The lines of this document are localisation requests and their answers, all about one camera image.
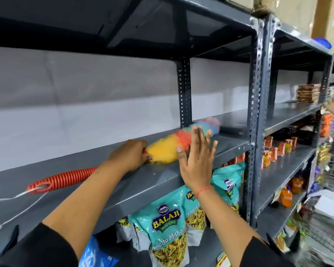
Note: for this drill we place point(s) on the person's right hand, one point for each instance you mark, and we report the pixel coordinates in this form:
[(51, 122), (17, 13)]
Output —
[(197, 166)]

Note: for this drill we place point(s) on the person's left hand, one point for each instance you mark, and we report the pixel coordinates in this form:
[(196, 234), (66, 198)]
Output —
[(128, 155)]

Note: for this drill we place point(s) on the person's right little finger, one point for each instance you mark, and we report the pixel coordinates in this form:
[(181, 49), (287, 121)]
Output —
[(213, 150)]

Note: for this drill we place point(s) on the person's right middle finger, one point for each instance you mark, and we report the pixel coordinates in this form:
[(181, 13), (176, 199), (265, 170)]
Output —
[(201, 140)]

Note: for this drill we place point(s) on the person's left fingers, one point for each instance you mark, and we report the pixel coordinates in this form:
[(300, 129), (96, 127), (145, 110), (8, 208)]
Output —
[(146, 158)]

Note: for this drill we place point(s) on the person's right thumb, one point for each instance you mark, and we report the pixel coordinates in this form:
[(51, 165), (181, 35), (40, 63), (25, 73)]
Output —
[(181, 156)]

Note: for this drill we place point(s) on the person's left forearm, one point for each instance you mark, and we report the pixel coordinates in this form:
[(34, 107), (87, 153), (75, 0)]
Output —
[(83, 200)]

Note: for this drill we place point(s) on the person's right forearm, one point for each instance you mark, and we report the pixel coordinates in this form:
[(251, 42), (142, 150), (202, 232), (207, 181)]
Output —
[(222, 228)]

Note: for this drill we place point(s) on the wide grey metal shelf rack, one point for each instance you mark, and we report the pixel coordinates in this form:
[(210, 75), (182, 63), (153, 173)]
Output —
[(144, 186)]

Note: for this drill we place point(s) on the row of small red packets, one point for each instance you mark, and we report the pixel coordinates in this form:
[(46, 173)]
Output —
[(278, 150)]

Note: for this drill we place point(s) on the white snack packet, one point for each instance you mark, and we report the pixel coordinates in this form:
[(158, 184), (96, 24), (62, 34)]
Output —
[(124, 229)]

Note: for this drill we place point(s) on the large teal snack packet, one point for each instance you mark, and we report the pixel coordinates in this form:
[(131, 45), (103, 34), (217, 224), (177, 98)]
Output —
[(164, 230)]

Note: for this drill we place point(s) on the narrow grey metal shelf rack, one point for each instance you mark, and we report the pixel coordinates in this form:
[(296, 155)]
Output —
[(284, 116)]

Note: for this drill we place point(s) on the orange juice bottle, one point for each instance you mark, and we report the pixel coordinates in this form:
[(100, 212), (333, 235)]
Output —
[(297, 184), (286, 197)]

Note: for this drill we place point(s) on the blue plastic packet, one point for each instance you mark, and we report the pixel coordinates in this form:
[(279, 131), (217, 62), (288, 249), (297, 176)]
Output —
[(96, 254)]

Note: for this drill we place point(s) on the shelf price label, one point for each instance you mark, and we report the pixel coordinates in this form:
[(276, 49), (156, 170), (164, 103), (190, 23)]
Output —
[(222, 260)]

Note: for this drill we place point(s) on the stack of brown packets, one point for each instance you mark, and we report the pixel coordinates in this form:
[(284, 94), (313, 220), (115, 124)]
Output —
[(308, 93)]

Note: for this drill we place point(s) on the yellow snack packets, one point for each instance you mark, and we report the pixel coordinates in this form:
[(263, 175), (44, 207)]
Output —
[(324, 153)]

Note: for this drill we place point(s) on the green yellow snack packet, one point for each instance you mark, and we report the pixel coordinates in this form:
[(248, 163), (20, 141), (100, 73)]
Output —
[(285, 236)]

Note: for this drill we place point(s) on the stack of orange packets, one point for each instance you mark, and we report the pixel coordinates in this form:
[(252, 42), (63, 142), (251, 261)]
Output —
[(326, 125)]

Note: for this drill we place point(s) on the black right sleeve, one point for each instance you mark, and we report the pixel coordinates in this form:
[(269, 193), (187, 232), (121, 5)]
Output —
[(264, 254)]

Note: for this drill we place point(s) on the black sleeve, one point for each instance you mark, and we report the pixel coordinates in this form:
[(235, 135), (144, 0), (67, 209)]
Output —
[(33, 247), (264, 254)]

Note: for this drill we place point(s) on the black left sleeve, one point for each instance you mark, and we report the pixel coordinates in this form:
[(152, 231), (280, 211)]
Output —
[(33, 247)]

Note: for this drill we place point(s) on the blue round lid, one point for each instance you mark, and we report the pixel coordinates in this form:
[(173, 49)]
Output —
[(323, 43)]

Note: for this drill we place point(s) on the brown cardboard boxes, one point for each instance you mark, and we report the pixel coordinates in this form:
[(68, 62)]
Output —
[(300, 13)]

